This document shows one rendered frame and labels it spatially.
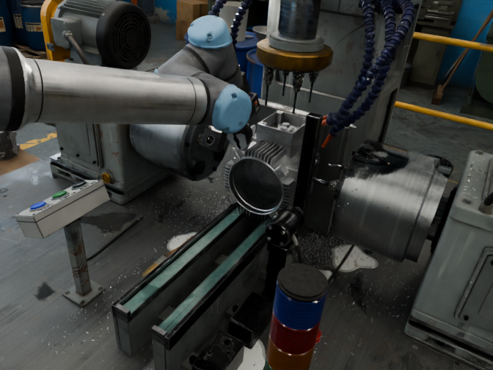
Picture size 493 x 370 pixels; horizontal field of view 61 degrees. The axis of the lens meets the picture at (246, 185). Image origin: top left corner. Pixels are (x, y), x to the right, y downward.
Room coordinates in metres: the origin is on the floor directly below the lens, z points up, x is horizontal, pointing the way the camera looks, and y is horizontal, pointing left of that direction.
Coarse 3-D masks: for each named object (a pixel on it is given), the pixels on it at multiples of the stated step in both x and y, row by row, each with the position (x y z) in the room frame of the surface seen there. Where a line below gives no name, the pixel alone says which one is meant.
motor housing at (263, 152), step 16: (256, 144) 0.96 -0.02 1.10; (272, 144) 0.96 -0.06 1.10; (240, 160) 0.91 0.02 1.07; (256, 160) 1.05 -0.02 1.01; (272, 160) 0.88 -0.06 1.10; (288, 160) 0.93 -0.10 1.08; (240, 176) 0.97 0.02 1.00; (256, 176) 1.02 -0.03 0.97; (272, 176) 1.06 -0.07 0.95; (240, 192) 0.94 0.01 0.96; (256, 192) 0.97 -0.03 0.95; (272, 192) 0.99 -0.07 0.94; (288, 192) 0.86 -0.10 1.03; (256, 208) 0.90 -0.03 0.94; (272, 208) 0.88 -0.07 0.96
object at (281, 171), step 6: (240, 150) 0.93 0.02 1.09; (234, 156) 0.92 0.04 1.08; (240, 156) 0.92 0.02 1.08; (234, 162) 0.92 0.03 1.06; (276, 168) 0.87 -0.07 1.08; (282, 168) 0.87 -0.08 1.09; (282, 174) 0.86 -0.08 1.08; (234, 198) 0.92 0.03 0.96; (270, 216) 0.87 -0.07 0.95; (276, 216) 0.86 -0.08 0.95
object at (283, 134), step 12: (264, 120) 1.01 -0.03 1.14; (276, 120) 1.07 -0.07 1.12; (288, 120) 1.07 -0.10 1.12; (300, 120) 1.05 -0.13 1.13; (264, 132) 0.97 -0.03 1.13; (276, 132) 0.96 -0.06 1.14; (288, 132) 0.95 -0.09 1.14; (300, 132) 0.98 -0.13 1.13; (288, 144) 0.94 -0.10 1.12; (300, 144) 0.99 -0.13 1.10; (288, 156) 0.94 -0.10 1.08
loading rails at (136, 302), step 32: (224, 224) 0.86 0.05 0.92; (256, 224) 0.98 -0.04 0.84; (192, 256) 0.73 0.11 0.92; (224, 256) 0.82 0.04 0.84; (256, 256) 0.77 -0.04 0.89; (160, 288) 0.62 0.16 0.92; (192, 288) 0.72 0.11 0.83; (224, 288) 0.65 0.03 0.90; (128, 320) 0.54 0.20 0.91; (160, 320) 0.61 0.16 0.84; (192, 320) 0.55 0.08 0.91; (128, 352) 0.54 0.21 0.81; (160, 352) 0.50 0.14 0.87; (192, 352) 0.55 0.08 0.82
